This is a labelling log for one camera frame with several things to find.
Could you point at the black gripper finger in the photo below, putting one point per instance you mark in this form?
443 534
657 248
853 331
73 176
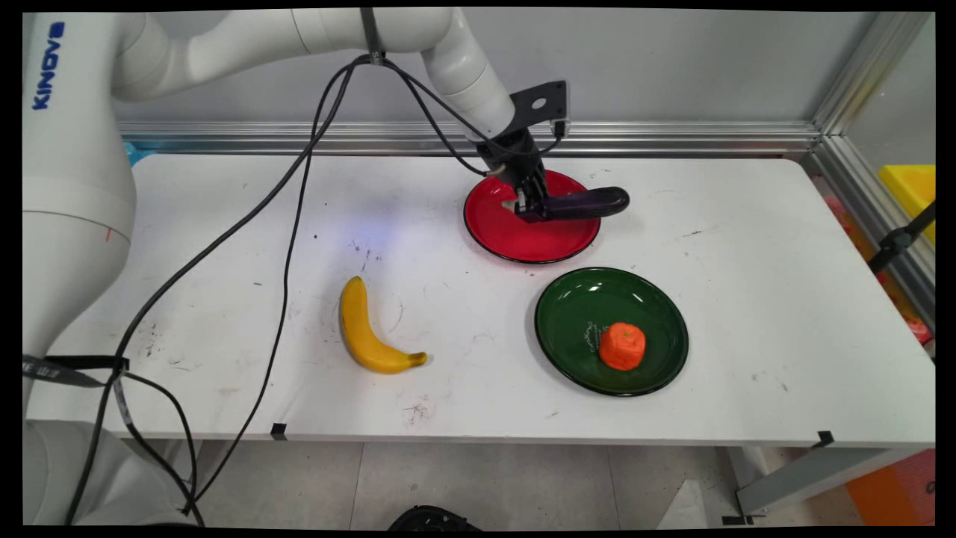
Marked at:
542 193
523 203

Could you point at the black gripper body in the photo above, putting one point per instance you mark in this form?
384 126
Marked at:
515 157

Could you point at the purple toy eggplant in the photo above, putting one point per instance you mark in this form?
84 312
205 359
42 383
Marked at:
590 202

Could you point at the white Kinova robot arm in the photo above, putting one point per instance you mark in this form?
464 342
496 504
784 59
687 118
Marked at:
75 149

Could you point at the red round plate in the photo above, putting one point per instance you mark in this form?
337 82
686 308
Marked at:
523 235

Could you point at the dark green round plate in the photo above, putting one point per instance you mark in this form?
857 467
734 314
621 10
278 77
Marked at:
582 314

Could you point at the orange toy tangerine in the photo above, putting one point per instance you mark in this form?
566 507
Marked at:
622 347

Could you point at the yellow toy banana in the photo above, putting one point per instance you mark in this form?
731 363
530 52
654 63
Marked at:
362 332

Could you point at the black object on floor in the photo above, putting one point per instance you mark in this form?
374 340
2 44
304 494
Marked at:
433 518

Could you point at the black tape marker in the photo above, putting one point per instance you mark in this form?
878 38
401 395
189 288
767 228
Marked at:
278 430
825 438

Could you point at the black stand pole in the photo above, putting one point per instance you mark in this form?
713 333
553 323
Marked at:
896 243

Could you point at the yellow plastic box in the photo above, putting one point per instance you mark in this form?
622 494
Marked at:
915 190

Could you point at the blue foam sheet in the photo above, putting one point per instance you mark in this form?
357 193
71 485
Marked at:
136 152

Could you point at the grey table leg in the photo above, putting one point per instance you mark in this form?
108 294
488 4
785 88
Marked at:
814 474

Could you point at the pink red cloth item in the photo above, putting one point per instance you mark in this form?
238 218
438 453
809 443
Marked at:
915 325

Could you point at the orange box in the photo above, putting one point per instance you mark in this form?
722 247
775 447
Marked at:
896 489

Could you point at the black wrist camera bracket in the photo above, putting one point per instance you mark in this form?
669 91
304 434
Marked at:
541 104

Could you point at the aluminium horizontal frame rail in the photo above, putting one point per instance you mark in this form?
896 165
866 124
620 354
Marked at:
672 137

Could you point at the aluminium side frame rail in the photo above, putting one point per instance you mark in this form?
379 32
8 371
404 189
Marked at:
870 202

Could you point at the aluminium upright frame post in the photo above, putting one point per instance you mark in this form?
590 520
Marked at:
870 67

